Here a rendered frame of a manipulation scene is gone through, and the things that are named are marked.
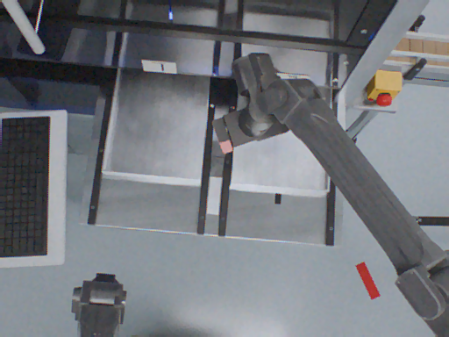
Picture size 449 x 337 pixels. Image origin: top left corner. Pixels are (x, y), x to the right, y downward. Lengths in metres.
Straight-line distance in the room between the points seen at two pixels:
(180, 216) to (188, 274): 0.89
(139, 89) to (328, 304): 1.28
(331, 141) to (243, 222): 0.62
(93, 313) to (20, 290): 1.52
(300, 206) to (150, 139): 0.44
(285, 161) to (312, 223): 0.18
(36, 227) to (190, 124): 0.50
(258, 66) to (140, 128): 0.61
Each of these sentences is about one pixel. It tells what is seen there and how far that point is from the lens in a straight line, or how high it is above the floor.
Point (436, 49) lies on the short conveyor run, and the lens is 1.63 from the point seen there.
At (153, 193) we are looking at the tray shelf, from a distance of 1.39.
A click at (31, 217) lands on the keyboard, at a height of 0.83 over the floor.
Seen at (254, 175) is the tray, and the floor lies 0.88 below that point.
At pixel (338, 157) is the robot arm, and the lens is 0.80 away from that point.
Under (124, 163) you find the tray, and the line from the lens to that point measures 1.41.
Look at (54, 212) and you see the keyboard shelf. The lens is 1.50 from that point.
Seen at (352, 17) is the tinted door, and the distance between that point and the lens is 1.12.
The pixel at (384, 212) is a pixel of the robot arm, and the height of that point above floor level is 1.52.
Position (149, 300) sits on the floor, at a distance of 2.24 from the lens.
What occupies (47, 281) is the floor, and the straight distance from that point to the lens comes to 2.32.
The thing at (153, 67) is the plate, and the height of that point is 1.02.
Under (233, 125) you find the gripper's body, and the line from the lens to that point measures 0.99.
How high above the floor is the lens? 2.23
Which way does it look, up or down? 75 degrees down
